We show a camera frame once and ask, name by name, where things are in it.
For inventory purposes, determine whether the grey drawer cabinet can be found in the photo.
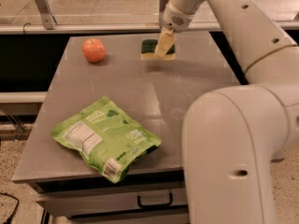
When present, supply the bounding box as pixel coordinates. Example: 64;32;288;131
11;31;286;224

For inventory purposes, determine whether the black drawer handle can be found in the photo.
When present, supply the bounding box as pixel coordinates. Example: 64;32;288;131
137;192;173;210

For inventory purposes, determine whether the red apple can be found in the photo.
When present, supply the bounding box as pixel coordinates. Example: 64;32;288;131
82;38;106;63

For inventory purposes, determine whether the horizontal metal rail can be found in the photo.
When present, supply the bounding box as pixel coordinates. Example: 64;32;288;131
0;21;299;35

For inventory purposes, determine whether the black floor cable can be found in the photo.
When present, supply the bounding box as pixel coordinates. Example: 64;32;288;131
0;191;21;224

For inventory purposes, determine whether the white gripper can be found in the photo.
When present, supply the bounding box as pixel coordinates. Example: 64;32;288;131
154;2;194;59

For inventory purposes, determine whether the green and yellow sponge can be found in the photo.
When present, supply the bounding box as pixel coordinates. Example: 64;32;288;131
141;39;176;61

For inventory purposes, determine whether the left metal railing bracket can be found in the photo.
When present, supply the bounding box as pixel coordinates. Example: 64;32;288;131
35;0;57;30

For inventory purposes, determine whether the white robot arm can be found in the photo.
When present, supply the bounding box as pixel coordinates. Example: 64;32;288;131
155;0;299;224

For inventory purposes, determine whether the green snack bag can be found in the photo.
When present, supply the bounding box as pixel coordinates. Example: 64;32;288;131
51;96;162;183

